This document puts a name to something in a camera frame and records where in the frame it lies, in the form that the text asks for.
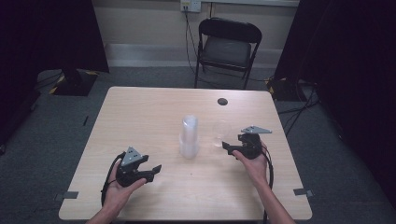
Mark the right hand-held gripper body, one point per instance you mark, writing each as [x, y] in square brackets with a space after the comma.
[250, 146]

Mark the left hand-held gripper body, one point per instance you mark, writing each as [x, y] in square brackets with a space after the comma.
[127, 169]

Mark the single clear plastic cup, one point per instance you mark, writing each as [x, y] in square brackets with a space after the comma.
[221, 132]

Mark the stack of clear plastic cups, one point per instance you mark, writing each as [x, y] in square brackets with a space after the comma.
[189, 140]

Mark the person's right hand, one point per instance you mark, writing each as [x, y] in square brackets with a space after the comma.
[258, 169]

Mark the person's left hand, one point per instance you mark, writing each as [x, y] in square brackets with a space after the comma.
[120, 196]

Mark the black table grommet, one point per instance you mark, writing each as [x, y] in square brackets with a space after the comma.
[222, 101]

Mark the grey tape strip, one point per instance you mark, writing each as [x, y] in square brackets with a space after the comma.
[69, 195]
[302, 192]

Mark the small black floor object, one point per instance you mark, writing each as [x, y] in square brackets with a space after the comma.
[85, 120]

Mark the black stand base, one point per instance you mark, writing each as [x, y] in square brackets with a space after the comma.
[285, 90]
[74, 84]

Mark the black folding chair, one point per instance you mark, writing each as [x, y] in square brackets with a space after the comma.
[225, 51]

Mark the dark curtain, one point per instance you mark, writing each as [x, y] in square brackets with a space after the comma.
[46, 37]
[348, 62]

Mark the white wall outlet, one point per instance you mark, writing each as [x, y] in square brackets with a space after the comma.
[190, 5]

